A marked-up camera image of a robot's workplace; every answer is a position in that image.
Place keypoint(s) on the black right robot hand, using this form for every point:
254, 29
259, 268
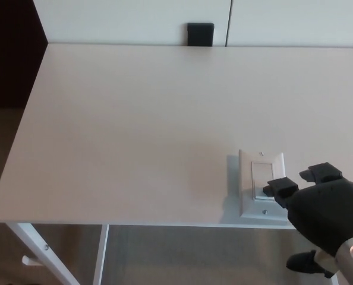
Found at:
328, 213

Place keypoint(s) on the white switch rocker button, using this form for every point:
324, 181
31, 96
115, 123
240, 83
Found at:
261, 173

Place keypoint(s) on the white cabinet door panel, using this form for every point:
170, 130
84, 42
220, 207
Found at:
298, 20
120, 20

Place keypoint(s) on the white leg hook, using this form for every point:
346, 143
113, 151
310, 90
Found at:
28, 260

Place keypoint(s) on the dark brown partition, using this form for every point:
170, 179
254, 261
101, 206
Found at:
13, 53

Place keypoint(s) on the white light switch plate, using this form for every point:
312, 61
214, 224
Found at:
245, 184

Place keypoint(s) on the black wall box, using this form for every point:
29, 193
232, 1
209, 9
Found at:
201, 34

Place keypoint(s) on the white table leg frame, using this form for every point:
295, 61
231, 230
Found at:
42, 249

